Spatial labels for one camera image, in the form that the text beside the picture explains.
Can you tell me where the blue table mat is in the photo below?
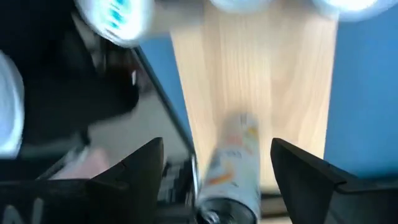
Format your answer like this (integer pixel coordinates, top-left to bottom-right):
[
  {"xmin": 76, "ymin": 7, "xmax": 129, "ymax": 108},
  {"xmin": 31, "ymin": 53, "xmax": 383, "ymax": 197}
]
[{"xmin": 138, "ymin": 12, "xmax": 398, "ymax": 190}]

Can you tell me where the white round object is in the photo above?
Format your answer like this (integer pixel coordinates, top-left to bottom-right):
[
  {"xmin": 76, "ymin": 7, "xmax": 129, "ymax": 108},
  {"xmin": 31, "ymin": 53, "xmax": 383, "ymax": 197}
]
[{"xmin": 0, "ymin": 51, "xmax": 25, "ymax": 158}]

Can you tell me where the silver-blue can with blue tab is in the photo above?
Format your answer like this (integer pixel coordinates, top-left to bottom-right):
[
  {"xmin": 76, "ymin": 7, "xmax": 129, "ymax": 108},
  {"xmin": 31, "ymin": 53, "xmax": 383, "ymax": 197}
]
[{"xmin": 73, "ymin": 0, "xmax": 155, "ymax": 49}]

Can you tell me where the white can with yellow patch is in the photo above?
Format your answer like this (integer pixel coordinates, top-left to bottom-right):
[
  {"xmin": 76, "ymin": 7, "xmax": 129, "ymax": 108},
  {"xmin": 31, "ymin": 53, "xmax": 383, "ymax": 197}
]
[{"xmin": 195, "ymin": 111, "xmax": 262, "ymax": 224}]

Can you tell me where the black bulky object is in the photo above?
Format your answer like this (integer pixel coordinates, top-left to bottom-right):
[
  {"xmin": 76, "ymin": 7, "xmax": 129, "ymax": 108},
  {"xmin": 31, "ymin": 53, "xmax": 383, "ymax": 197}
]
[{"xmin": 0, "ymin": 0, "xmax": 141, "ymax": 144}]

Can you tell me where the wooden board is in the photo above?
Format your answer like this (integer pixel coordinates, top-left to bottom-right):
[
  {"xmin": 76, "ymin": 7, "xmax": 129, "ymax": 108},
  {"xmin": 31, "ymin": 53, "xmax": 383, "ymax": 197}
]
[{"xmin": 155, "ymin": 0, "xmax": 340, "ymax": 224}]

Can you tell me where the silver can with blue tab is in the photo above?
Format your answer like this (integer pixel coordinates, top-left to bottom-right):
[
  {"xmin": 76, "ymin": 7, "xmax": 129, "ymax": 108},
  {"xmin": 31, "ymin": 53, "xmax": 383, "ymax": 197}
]
[{"xmin": 208, "ymin": 0, "xmax": 276, "ymax": 15}]

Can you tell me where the silver slim beverage can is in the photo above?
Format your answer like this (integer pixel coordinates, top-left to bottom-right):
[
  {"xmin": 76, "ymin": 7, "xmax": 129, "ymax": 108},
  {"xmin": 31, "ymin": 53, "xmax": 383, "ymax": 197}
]
[{"xmin": 310, "ymin": 0, "xmax": 392, "ymax": 23}]

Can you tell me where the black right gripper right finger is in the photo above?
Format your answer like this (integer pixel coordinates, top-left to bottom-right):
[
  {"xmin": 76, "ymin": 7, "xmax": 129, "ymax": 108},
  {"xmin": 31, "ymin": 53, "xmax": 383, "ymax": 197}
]
[{"xmin": 270, "ymin": 138, "xmax": 349, "ymax": 224}]

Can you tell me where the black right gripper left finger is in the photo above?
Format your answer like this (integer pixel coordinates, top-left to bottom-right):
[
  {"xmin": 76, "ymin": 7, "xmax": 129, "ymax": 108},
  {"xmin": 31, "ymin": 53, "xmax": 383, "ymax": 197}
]
[{"xmin": 86, "ymin": 136, "xmax": 165, "ymax": 224}]

